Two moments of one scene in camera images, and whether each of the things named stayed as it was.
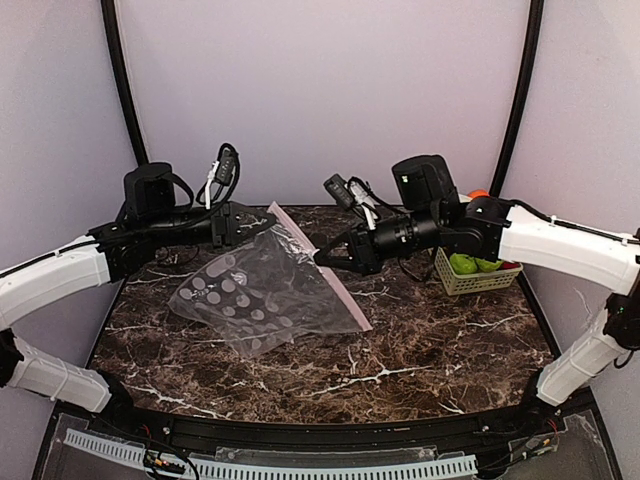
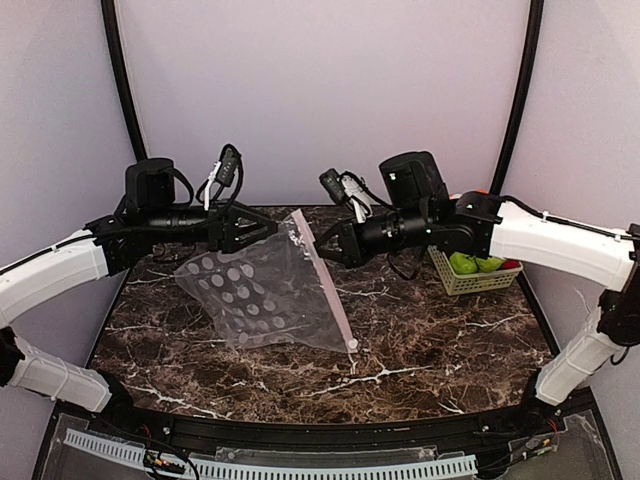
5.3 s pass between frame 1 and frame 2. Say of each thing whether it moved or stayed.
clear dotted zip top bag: moved
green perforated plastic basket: stayed
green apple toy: stayed
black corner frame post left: stayed
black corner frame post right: stayed
